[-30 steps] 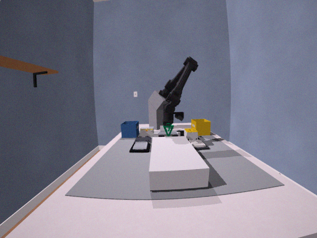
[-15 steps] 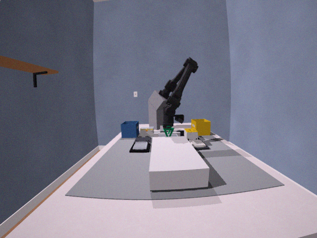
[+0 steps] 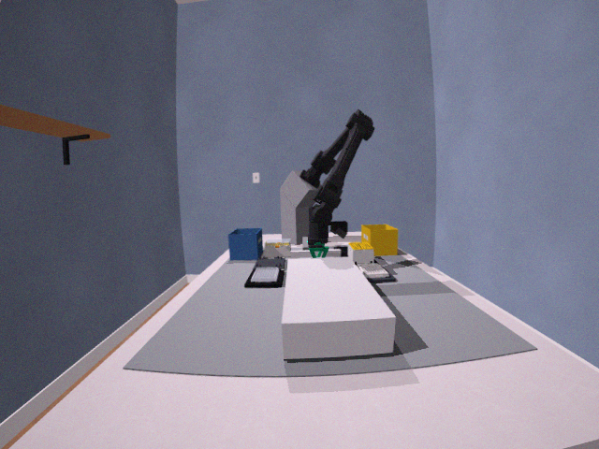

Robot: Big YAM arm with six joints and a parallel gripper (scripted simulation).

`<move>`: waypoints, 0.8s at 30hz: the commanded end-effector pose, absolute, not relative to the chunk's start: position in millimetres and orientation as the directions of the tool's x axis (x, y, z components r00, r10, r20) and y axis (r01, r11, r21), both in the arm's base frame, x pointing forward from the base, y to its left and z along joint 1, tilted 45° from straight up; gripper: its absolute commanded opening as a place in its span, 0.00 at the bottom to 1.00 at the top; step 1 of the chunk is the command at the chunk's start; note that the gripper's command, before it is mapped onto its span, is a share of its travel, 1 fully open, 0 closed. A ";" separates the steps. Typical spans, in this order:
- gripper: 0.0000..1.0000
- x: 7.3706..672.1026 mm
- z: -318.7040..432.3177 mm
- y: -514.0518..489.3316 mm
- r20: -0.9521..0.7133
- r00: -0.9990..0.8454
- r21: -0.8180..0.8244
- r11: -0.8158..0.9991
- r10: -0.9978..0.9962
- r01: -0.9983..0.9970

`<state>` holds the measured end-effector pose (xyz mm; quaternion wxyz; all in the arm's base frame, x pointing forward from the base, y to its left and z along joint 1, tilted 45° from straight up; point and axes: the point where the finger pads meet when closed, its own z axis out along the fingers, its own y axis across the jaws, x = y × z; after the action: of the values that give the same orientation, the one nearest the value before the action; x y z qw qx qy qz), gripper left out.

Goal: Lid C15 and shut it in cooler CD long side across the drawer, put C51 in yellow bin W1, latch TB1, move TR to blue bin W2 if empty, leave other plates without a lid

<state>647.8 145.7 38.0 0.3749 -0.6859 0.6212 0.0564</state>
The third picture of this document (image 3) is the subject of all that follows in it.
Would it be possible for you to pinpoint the yellow bin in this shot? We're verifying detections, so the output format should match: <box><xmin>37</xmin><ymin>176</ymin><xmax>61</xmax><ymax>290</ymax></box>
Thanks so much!
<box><xmin>361</xmin><ymin>224</ymin><xmax>398</xmax><ymax>256</ymax></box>

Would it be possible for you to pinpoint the grey bench mat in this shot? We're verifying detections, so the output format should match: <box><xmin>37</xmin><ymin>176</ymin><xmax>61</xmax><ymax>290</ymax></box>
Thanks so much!
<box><xmin>123</xmin><ymin>254</ymin><xmax>537</xmax><ymax>377</ymax></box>

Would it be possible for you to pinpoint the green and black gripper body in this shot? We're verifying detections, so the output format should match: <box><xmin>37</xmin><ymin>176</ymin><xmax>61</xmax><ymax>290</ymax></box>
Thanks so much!
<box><xmin>308</xmin><ymin>222</ymin><xmax>328</xmax><ymax>248</ymax></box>

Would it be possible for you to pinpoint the white assay plate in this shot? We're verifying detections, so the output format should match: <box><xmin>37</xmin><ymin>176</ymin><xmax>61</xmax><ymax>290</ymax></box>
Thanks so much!
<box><xmin>251</xmin><ymin>268</ymin><xmax>279</xmax><ymax>282</ymax></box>
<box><xmin>357</xmin><ymin>263</ymin><xmax>389</xmax><ymax>279</ymax></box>

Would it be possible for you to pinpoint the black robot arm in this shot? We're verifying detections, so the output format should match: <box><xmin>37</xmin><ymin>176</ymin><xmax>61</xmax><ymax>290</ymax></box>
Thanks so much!
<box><xmin>299</xmin><ymin>109</ymin><xmax>374</xmax><ymax>239</ymax></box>

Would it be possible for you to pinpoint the blue bin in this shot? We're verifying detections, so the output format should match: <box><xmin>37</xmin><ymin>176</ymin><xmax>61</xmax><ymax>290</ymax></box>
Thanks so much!
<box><xmin>228</xmin><ymin>228</ymin><xmax>263</xmax><ymax>260</ymax></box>

